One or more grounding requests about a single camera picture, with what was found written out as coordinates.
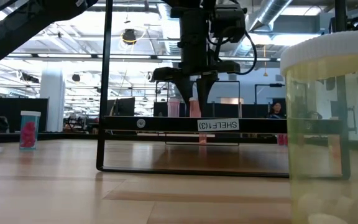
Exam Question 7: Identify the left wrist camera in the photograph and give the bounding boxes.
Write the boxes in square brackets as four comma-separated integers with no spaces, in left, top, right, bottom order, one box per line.
[211,3,247,44]

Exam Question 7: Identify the silver ceiling duct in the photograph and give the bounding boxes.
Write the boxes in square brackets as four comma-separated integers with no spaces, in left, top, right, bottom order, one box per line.
[246,0,295,34]

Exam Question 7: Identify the small jar with pink contents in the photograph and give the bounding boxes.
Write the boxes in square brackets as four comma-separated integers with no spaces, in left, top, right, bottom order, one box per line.
[19,110,42,151]

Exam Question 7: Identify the white piece near bottom edge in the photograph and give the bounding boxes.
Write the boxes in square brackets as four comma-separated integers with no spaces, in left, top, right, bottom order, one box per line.
[280,30,358,224]

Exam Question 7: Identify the black monitor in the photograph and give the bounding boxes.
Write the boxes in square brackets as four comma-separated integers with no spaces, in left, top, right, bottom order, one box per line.
[106,96,136,118]

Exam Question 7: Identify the black aluminium table frame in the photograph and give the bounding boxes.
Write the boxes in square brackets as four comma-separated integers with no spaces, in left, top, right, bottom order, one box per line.
[0,130,288,144]

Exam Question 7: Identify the person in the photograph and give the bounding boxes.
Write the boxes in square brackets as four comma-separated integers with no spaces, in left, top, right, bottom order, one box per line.
[267,101,287,119]

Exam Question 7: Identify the black partition panel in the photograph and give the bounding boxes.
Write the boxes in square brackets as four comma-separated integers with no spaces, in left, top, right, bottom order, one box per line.
[0,96,49,133]

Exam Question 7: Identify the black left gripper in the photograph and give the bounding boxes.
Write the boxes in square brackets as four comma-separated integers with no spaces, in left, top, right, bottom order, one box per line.
[152,17,241,118]

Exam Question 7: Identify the salmon bottle orange pills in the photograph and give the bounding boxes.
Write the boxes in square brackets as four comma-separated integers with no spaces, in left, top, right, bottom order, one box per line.
[188,98,202,118]

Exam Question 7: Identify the wooden shelf black frame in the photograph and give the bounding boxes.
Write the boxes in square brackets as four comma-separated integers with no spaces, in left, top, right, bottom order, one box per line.
[96,0,352,179]

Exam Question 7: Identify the white building pillar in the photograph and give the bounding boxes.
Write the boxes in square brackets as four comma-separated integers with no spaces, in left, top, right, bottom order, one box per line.
[39,67,67,133]

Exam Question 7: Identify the black camera cable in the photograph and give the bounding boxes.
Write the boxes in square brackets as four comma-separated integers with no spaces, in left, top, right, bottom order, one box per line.
[206,29,258,76]

